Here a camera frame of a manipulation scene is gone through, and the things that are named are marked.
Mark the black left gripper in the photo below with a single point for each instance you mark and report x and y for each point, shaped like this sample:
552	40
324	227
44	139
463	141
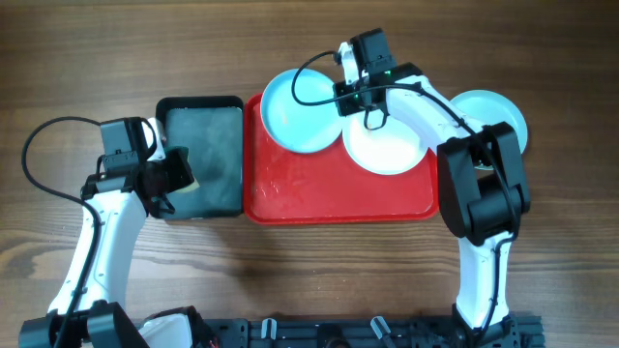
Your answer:
175	169

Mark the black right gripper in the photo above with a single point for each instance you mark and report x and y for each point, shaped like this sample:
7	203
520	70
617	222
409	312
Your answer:
349	100

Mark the yellow green sponge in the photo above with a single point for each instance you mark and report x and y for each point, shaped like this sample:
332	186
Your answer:
191	187

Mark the white plate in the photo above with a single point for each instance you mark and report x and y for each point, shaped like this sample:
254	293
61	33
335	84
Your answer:
390	150

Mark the light green plate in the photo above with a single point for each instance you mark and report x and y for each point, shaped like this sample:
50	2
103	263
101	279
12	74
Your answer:
492	108
296	127

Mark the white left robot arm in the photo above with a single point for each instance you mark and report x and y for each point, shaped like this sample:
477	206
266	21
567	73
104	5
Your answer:
101	263

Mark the black water tray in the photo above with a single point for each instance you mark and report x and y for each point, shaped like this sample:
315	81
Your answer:
211	131

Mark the red plastic tray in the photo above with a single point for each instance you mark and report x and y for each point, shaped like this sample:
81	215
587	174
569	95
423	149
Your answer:
285	188

